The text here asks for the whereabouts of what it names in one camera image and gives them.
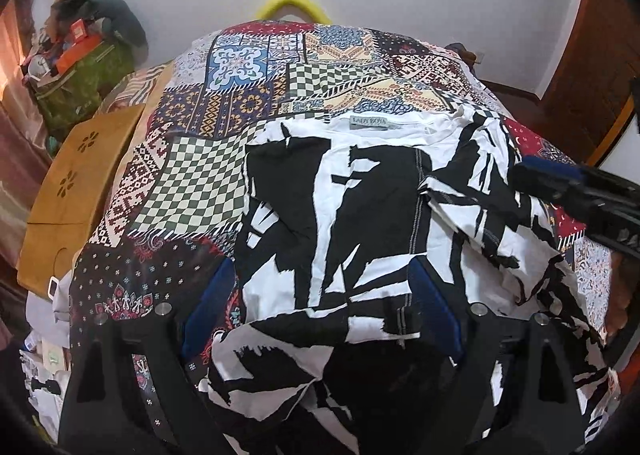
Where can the grey stuffed cloth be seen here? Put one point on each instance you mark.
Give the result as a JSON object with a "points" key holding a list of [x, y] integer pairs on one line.
{"points": [[120, 20]]}

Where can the striped pillow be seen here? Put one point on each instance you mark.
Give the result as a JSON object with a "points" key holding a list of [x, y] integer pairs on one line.
{"points": [[135, 85]]}

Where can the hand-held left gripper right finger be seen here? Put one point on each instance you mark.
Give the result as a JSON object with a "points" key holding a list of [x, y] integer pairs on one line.
{"points": [[435, 305]]}

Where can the green storage bag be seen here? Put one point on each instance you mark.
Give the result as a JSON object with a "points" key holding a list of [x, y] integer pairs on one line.
{"points": [[85, 85]]}

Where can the patchwork printed blanket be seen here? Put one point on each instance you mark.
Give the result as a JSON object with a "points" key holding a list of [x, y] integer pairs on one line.
{"points": [[200, 175]]}

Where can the white plastic bag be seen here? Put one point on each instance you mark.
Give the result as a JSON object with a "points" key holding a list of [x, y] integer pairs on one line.
{"points": [[42, 305]]}

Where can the wooden lap desk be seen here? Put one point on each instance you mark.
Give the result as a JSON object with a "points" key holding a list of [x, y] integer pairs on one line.
{"points": [[75, 175]]}

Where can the red box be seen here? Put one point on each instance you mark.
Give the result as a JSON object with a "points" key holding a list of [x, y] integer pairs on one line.
{"points": [[77, 30]]}

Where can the orange box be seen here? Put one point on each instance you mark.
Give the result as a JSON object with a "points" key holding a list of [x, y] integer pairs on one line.
{"points": [[77, 52]]}

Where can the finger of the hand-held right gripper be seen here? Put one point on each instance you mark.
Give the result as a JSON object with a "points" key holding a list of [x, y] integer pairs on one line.
{"points": [[540, 187], [550, 169]]}

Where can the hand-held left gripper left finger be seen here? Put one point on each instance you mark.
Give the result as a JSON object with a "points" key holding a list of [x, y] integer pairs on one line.
{"points": [[210, 305]]}

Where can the yellow foam hoop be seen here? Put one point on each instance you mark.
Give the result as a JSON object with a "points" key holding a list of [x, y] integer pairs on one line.
{"points": [[295, 2]]}

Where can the pink curtain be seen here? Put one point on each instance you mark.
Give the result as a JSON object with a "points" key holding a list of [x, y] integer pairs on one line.
{"points": [[15, 135]]}

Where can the brown wooden wardrobe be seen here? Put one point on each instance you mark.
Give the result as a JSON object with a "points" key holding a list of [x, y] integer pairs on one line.
{"points": [[590, 60]]}

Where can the black and white patterned garment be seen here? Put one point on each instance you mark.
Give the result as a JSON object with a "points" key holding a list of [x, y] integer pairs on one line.
{"points": [[280, 175]]}

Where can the wall socket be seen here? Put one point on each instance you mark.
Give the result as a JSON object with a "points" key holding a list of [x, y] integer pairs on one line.
{"points": [[480, 55]]}

